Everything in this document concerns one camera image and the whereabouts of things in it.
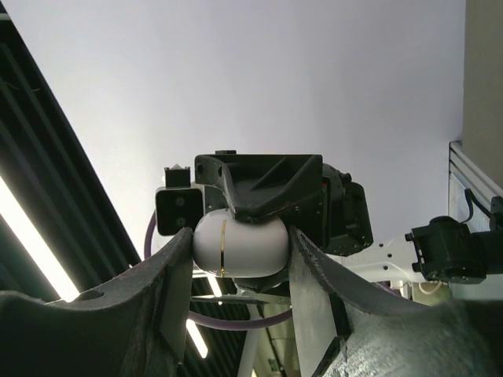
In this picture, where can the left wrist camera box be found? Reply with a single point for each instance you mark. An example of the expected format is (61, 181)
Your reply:
(178, 203)

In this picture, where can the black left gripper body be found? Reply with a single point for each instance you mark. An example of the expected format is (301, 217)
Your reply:
(340, 226)

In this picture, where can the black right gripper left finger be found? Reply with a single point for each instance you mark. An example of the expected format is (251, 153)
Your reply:
(131, 325)

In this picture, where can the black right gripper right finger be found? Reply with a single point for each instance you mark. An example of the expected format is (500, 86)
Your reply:
(346, 326)

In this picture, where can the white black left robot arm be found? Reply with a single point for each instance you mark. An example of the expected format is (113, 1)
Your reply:
(444, 250)

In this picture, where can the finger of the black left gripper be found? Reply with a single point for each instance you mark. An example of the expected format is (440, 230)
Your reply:
(258, 285)
(260, 186)

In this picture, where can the aluminium frame rail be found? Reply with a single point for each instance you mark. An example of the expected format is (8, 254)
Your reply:
(473, 197)

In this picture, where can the white earbud charging case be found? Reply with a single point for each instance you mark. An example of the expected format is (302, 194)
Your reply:
(226, 247)

